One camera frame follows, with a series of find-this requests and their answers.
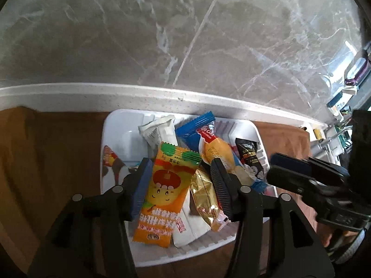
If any white ribbed plastic tray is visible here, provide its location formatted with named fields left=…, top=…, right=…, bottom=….
left=100, top=108, right=279, bottom=268

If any purple-rimmed container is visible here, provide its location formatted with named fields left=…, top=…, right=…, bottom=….
left=344, top=59, right=371, bottom=87

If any black snack packet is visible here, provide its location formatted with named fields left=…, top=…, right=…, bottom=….
left=235, top=138, right=265, bottom=174

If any white and pink snack packet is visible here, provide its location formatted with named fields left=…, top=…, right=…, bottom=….
left=172, top=188, right=212, bottom=248

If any blue storage container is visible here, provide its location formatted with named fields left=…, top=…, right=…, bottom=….
left=327, top=93, right=348, bottom=107

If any gold foil snack packet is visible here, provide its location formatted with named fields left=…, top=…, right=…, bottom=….
left=190, top=168, right=229, bottom=232

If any brown cloth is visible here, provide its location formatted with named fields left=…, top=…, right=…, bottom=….
left=0, top=106, right=332, bottom=278

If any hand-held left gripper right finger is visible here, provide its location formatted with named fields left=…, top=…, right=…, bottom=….
left=210, top=156, right=335, bottom=278

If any orange cartoon snack packet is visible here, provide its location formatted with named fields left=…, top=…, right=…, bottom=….
left=132, top=142, right=202, bottom=249

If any blue cartoon snack bag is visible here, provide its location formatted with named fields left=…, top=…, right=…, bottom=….
left=103, top=145, right=141, bottom=186

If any blue cake snack packet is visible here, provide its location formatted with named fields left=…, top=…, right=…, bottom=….
left=175, top=112, right=269, bottom=193

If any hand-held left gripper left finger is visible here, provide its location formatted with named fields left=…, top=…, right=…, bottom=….
left=27, top=157, right=154, bottom=278

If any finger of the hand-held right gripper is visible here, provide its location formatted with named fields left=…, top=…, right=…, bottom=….
left=271, top=152, right=350, bottom=180
left=266, top=166, right=329, bottom=207

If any long white snack packet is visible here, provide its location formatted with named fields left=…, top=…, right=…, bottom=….
left=138, top=115, right=179, bottom=154

